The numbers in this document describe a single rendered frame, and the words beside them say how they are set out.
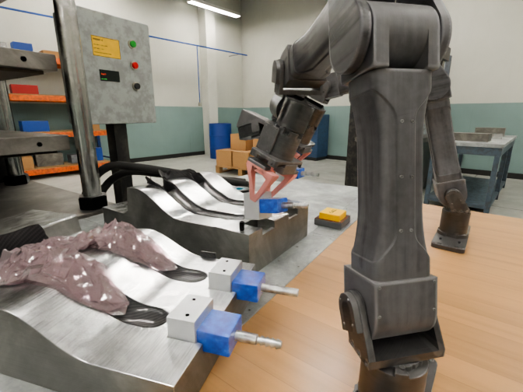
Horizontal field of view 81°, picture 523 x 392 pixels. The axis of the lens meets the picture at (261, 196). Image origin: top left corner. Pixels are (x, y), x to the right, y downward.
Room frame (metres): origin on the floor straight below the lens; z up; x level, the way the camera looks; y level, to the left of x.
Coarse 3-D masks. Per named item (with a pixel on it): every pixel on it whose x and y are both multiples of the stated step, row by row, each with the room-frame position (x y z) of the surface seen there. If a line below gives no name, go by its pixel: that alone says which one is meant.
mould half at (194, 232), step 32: (128, 192) 0.73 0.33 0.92; (160, 192) 0.72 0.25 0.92; (192, 192) 0.77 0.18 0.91; (224, 192) 0.83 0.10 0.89; (160, 224) 0.67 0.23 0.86; (192, 224) 0.61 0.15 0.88; (224, 224) 0.59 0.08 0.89; (288, 224) 0.66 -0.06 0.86; (224, 256) 0.56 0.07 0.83; (256, 256) 0.55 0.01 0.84
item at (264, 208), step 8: (248, 192) 0.60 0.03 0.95; (256, 192) 0.59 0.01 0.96; (248, 200) 0.59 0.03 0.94; (264, 200) 0.57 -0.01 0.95; (272, 200) 0.56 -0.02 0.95; (280, 200) 0.57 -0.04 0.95; (248, 208) 0.58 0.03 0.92; (256, 208) 0.57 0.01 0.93; (264, 208) 0.57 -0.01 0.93; (272, 208) 0.56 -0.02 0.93; (280, 208) 0.56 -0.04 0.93; (248, 216) 0.58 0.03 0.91; (256, 216) 0.57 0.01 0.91; (264, 216) 0.58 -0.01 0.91
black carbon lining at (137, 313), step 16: (0, 240) 0.47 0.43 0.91; (16, 240) 0.49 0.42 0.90; (32, 240) 0.51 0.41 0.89; (0, 256) 0.46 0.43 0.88; (160, 272) 0.44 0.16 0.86; (176, 272) 0.46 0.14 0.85; (192, 272) 0.46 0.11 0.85; (144, 304) 0.36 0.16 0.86; (128, 320) 0.34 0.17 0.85; (144, 320) 0.34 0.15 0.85; (160, 320) 0.34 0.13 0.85
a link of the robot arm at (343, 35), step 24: (336, 0) 0.34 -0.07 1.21; (360, 0) 0.30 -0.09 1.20; (384, 0) 0.37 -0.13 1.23; (408, 0) 0.35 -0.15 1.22; (432, 0) 0.32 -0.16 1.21; (312, 24) 0.46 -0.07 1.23; (336, 24) 0.33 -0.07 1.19; (360, 24) 0.29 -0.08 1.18; (288, 48) 0.54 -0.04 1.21; (312, 48) 0.46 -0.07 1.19; (336, 48) 0.33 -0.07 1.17; (360, 48) 0.29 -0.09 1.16; (288, 72) 0.53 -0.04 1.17; (312, 72) 0.50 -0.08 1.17; (336, 72) 0.33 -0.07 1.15
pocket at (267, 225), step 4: (252, 220) 0.62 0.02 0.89; (256, 220) 0.63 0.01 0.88; (260, 220) 0.63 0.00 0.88; (264, 220) 0.62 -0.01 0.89; (268, 220) 0.62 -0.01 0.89; (248, 224) 0.61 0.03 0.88; (252, 224) 0.62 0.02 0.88; (256, 224) 0.63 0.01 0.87; (260, 224) 0.63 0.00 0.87; (264, 224) 0.62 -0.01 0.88; (268, 224) 0.62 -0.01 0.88; (272, 224) 0.61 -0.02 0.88; (264, 228) 0.62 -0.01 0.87; (268, 228) 0.62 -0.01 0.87; (272, 228) 0.60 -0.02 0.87; (264, 232) 0.58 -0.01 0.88
